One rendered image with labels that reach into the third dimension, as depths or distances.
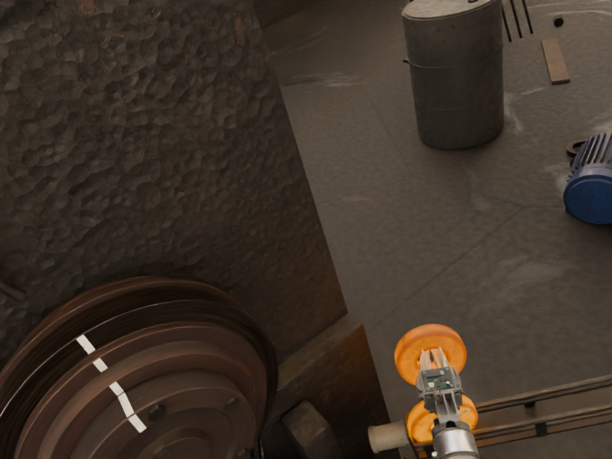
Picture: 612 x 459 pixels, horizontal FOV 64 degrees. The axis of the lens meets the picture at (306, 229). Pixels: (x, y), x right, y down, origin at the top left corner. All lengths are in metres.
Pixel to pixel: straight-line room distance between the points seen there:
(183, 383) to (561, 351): 1.74
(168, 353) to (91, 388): 0.11
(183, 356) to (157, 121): 0.36
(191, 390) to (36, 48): 0.50
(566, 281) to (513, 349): 0.45
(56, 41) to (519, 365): 1.92
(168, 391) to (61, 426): 0.15
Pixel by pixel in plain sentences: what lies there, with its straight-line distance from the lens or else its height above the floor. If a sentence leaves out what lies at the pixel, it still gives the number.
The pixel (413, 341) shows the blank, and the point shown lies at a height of 0.91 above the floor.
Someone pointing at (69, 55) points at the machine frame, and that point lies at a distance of 0.77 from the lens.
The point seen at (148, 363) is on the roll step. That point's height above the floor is 1.27.
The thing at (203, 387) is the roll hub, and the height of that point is 1.22.
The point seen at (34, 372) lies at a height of 1.34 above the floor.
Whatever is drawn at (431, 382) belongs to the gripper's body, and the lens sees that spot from 1.01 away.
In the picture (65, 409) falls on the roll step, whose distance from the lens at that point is 0.78.
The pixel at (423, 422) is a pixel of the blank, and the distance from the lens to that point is 1.18.
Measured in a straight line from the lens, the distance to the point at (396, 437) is 1.23.
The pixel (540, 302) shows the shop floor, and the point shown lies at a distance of 2.40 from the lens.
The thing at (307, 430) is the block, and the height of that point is 0.80.
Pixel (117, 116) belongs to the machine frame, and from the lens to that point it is 0.79.
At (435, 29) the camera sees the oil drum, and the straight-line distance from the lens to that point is 3.14.
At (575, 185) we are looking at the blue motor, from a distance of 2.61.
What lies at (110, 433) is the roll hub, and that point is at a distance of 0.74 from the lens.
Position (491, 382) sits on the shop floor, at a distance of 2.13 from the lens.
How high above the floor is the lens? 1.77
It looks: 36 degrees down
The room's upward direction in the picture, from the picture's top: 18 degrees counter-clockwise
